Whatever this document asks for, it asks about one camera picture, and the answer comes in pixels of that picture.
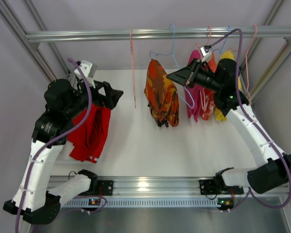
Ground orange black patterned trousers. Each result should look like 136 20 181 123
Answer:
144 59 179 127

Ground blue hanger with patterned trousers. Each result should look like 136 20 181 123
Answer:
149 23 196 109

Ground red trousers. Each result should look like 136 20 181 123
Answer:
67 103 112 165

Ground pink hanger with red trousers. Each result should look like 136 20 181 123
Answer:
129 28 137 109

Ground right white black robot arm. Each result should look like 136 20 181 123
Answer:
167 58 291 194

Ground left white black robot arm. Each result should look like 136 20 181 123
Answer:
3 79 124 225

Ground magenta trousers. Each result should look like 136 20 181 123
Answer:
185 49 204 123

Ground blue hanger with yellow trousers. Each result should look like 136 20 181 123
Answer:
210 25 233 56

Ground orange white tie-dye trousers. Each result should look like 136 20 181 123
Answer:
199 53 217 120

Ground yellow trousers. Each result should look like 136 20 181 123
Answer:
214 50 235 122

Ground empty pink hanger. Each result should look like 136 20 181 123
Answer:
238 25 258 106

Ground white plastic perforated basket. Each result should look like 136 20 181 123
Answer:
47 99 105 167

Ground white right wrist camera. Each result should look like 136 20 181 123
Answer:
200 45 212 62

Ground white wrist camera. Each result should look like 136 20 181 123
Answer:
200 45 212 62
79 60 97 87

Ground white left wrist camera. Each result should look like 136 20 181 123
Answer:
79 60 97 87

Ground aluminium frame post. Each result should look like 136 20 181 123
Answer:
0 0 70 82

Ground aluminium hanging rail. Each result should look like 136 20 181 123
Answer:
25 25 291 43

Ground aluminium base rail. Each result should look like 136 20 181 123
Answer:
48 176 289 198

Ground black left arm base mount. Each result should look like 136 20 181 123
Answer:
86 180 113 196

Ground grey slotted cable duct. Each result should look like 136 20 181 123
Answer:
64 197 231 208

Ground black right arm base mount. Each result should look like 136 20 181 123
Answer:
199 179 224 196

